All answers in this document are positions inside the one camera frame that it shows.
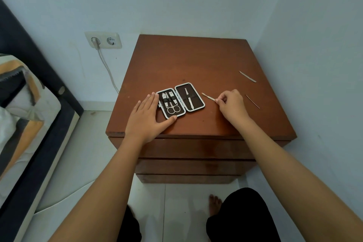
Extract silver nail file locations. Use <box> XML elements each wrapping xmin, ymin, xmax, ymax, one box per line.
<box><xmin>239</xmin><ymin>70</ymin><xmax>257</xmax><ymax>83</ymax></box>

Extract checkered manicure kit case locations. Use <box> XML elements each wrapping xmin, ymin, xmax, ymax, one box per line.
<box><xmin>155</xmin><ymin>82</ymin><xmax>206</xmax><ymax>120</ymax></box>

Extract small silver scissors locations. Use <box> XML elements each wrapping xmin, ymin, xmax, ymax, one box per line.
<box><xmin>166</xmin><ymin>96</ymin><xmax>181</xmax><ymax>115</ymax></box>

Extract person's right forearm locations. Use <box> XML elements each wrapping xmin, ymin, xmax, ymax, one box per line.
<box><xmin>239</xmin><ymin>118</ymin><xmax>363</xmax><ymax>242</ymax></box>

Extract person's left leg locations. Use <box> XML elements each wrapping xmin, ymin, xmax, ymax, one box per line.
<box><xmin>116</xmin><ymin>205</ymin><xmax>142</xmax><ymax>242</ymax></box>

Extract person's right hand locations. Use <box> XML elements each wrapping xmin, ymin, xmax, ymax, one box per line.
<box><xmin>214</xmin><ymin>89</ymin><xmax>253</xmax><ymax>132</ymax></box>

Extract silver cuticle pusher tool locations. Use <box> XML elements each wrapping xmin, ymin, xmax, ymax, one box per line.
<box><xmin>184</xmin><ymin>88</ymin><xmax>194</xmax><ymax>110</ymax></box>

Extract white plug with cable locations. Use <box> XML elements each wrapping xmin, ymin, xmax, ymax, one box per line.
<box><xmin>34</xmin><ymin>37</ymin><xmax>120</xmax><ymax>214</ymax></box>

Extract dark blue bed frame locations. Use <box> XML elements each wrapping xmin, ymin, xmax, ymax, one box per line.
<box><xmin>0</xmin><ymin>0</ymin><xmax>84</xmax><ymax>242</ymax></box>

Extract brown wooden nightstand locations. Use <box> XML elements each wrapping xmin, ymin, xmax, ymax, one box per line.
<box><xmin>105</xmin><ymin>34</ymin><xmax>298</xmax><ymax>184</ymax></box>
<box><xmin>107</xmin><ymin>136</ymin><xmax>293</xmax><ymax>161</ymax></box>

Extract striped bedding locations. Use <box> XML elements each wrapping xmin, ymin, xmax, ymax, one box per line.
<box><xmin>0</xmin><ymin>54</ymin><xmax>62</xmax><ymax>208</ymax></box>

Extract person's right leg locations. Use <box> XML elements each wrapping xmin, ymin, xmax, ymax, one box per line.
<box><xmin>206</xmin><ymin>188</ymin><xmax>281</xmax><ymax>242</ymax></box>

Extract person's left hand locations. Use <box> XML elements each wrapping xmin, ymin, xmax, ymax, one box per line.
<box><xmin>124</xmin><ymin>92</ymin><xmax>178</xmax><ymax>145</ymax></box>

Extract person's left forearm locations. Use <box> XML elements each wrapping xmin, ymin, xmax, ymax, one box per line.
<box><xmin>48</xmin><ymin>134</ymin><xmax>151</xmax><ymax>242</ymax></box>

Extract person's leg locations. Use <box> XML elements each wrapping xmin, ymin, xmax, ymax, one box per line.
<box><xmin>206</xmin><ymin>188</ymin><xmax>281</xmax><ymax>242</ymax></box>
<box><xmin>116</xmin><ymin>205</ymin><xmax>142</xmax><ymax>242</ymax></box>

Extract white double wall socket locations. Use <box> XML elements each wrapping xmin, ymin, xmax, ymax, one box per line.
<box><xmin>84</xmin><ymin>31</ymin><xmax>123</xmax><ymax>50</ymax></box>

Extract thin metal cuticle pusher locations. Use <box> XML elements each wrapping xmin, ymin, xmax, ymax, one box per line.
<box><xmin>245</xmin><ymin>95</ymin><xmax>261</xmax><ymax>109</ymax></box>

